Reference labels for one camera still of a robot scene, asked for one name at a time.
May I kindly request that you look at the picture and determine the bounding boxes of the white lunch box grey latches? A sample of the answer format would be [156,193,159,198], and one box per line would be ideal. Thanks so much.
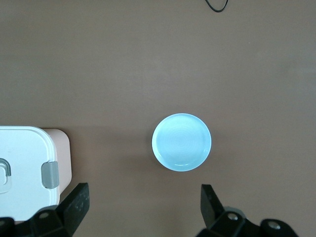
[0,126,72,220]

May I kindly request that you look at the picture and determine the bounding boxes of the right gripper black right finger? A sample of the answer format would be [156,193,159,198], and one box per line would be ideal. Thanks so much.
[195,184,301,237]

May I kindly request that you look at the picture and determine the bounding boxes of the thin black looped cable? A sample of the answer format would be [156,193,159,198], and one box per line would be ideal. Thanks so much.
[204,0,229,12]

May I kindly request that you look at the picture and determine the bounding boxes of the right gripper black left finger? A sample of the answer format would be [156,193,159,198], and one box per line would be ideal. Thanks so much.
[0,182,90,237]

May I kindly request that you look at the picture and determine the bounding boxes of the light blue round plate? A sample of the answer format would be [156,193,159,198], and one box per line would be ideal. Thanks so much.
[151,113,212,171]

